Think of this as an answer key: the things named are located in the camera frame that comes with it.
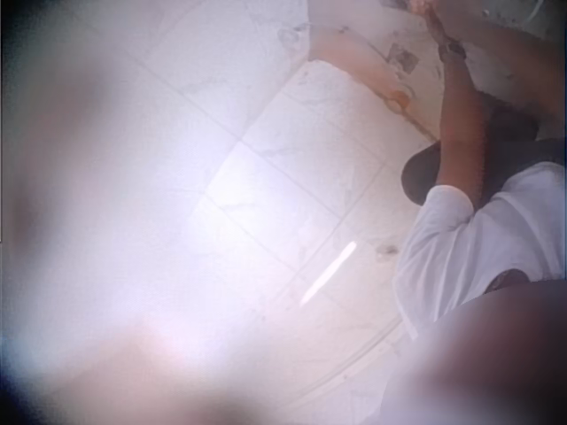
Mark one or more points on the person's left hand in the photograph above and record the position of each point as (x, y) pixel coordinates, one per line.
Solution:
(436, 24)

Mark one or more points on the person's left fingers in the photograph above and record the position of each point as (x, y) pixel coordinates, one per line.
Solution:
(421, 5)

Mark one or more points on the black wrist band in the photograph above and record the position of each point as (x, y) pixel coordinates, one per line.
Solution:
(452, 48)

